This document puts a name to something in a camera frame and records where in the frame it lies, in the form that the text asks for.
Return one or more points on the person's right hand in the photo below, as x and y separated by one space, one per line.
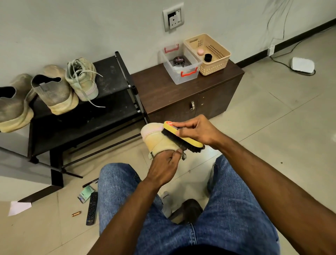
202 130

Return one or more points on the person's left hand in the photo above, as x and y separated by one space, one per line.
164 168

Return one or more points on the black orange shoe brush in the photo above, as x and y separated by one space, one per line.
181 137

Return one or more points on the pale green lace-up shoe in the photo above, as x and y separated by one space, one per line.
155 139
84 80

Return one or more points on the clear plastic storage box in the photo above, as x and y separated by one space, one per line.
183 72

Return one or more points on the small black round cap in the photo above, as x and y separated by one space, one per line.
208 58

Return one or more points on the pink round lid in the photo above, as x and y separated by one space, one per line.
200 51

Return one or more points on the beige plastic basket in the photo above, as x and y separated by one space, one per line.
216 52

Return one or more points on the worn tan slip-on shoe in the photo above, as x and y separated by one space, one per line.
13 105
57 92

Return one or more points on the person's right forearm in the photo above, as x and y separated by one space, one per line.
281 202

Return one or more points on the person's left leg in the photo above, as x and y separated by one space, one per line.
123 202

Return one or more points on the person's leg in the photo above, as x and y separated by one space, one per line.
236 223
123 202

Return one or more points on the dark brown wooden cabinet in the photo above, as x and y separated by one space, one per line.
162 89

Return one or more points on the person's right leg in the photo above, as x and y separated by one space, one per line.
236 223

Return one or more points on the black round polish tin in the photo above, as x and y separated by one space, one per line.
179 60

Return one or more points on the black pen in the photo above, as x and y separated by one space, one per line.
90 182

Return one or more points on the green paper packet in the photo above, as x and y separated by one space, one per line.
86 193

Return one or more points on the black remote control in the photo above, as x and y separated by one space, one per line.
92 208

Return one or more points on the black metal shoe rack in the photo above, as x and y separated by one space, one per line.
97 113

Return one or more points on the small brass cylinder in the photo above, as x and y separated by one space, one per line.
76 214

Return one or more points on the white router box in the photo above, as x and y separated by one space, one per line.
303 65

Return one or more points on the white paper sheet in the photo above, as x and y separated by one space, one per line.
19 208

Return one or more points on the white wall plug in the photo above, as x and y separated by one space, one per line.
271 50

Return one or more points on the white wall socket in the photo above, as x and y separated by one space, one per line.
174 17

